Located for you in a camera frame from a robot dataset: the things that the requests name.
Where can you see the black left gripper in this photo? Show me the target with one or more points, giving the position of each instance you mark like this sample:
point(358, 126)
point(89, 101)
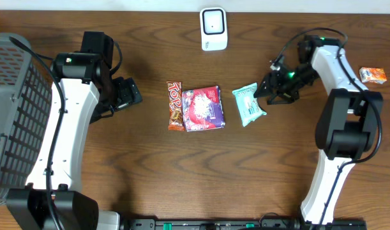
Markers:
point(131, 92)

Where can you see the green wet wipes pack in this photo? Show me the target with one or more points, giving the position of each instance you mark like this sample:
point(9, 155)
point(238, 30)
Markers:
point(247, 104)

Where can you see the orange Kleenex tissue pack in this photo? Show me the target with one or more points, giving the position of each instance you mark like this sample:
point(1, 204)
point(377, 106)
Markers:
point(374, 75)

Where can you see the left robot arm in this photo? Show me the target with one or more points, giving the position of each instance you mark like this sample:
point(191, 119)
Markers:
point(85, 89)

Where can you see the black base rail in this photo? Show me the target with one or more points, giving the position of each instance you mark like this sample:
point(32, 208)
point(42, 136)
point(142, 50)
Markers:
point(267, 223)

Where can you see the grey plastic mesh basket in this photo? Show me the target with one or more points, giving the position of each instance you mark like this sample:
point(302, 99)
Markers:
point(25, 100)

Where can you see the purple red tissue pack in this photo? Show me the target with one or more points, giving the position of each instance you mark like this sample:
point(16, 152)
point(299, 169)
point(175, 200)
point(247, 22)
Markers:
point(202, 109)

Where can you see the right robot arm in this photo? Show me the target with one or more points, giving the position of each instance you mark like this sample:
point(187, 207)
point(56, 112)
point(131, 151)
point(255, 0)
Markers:
point(349, 130)

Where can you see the orange Top chocolate bar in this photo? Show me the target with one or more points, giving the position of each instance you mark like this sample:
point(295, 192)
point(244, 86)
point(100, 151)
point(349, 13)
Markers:
point(175, 106)

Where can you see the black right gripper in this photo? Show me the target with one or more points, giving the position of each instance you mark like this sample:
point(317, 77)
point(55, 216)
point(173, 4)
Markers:
point(274, 80)

